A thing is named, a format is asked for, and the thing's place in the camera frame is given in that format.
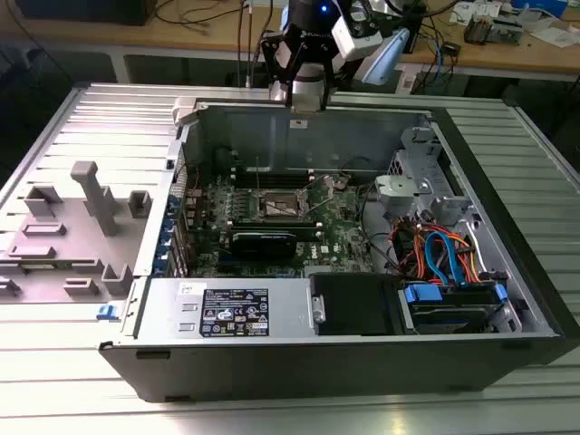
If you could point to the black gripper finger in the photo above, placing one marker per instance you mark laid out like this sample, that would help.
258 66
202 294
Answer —
333 72
267 59

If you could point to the silver pale blue robot arm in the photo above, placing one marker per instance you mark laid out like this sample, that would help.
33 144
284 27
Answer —
309 81

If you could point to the black RAM slot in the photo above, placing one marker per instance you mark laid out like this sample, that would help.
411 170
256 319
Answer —
272 226
281 179
281 175
272 221
281 184
308 231
281 171

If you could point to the silver CPU socket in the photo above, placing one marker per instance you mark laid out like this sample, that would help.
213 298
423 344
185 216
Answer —
281 206

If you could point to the blue expansion slot clip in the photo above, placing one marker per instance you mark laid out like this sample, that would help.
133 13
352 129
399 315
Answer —
172 206
160 266
168 225
165 245

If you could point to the black expansion slot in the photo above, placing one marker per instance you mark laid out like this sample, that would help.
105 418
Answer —
244 271

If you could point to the white barcode label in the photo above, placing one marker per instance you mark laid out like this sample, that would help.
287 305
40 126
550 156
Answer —
408 84

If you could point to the round coin battery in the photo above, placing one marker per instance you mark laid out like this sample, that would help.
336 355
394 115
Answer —
341 183

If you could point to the small black box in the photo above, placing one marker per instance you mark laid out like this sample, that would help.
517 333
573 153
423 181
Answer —
451 49

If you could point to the small black case clip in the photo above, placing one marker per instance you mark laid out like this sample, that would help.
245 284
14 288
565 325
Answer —
170 163

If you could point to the silver drive cage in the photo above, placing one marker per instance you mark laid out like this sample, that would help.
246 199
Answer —
423 190

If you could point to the metal heat sink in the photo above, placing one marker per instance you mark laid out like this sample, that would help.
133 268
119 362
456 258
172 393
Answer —
478 29

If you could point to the white printed cards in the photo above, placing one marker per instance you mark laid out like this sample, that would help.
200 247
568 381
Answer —
471 9

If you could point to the wooden desk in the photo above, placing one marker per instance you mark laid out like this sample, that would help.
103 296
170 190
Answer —
113 36

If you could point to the green motherboard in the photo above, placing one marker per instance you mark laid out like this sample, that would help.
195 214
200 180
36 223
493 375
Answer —
335 235

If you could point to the grey electronic device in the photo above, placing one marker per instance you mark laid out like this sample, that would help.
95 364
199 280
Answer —
507 31

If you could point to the black graphics card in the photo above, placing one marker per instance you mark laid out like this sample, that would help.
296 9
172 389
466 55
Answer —
263 247

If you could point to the black monitor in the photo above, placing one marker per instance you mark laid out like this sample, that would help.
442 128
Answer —
81 11

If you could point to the white paper sheet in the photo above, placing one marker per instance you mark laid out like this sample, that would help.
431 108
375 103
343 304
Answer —
555 37

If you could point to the black plastic shroud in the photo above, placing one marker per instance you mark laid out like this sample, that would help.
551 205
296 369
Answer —
353 303

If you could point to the hard disk in blue carrier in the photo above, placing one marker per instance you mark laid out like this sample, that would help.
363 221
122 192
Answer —
435 317

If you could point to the grey parts rack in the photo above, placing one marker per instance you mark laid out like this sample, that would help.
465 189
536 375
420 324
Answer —
77 244

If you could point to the silver power supply unit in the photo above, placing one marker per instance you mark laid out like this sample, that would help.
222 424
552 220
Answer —
163 317

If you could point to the green RAM stick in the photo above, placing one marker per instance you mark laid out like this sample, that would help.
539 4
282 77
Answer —
59 265

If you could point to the small blue plastic latch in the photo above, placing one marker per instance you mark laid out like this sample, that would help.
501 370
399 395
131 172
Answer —
108 312

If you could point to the black open PC case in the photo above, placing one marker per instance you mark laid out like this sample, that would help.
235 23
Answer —
272 371

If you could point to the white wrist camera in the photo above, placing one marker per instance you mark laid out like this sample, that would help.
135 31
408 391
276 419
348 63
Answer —
358 38

